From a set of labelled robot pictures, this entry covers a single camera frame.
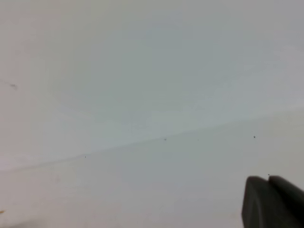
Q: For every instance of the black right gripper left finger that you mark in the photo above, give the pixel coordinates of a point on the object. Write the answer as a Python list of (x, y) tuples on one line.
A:
[(264, 208)]

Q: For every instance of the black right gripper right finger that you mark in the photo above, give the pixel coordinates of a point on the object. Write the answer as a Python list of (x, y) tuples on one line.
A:
[(292, 196)]

